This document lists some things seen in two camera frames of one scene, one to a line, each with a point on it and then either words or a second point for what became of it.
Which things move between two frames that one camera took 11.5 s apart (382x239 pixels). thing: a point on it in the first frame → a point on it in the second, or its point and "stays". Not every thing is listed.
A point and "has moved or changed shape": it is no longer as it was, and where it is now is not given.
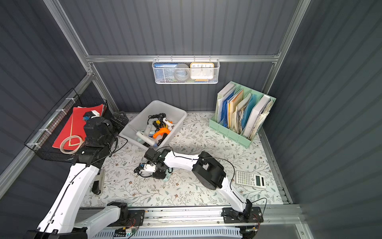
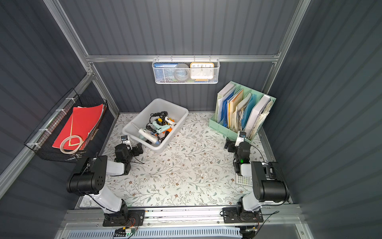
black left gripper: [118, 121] → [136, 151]
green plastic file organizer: [240, 112] stays
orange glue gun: [160, 131] has moved or changed shape
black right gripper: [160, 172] → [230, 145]
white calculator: [250, 179] stays
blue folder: [224, 109] stays
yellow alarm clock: [202, 71] stays
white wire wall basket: [186, 70] stays
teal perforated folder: [247, 110] stays
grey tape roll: [181, 72] stays
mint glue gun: [169, 170] → [159, 129]
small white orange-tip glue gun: [169, 123] stays
